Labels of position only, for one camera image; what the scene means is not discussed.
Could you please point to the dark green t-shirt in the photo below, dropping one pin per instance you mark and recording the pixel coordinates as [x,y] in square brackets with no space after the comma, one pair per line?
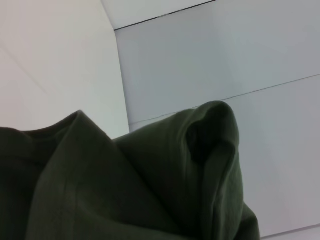
[125,187]

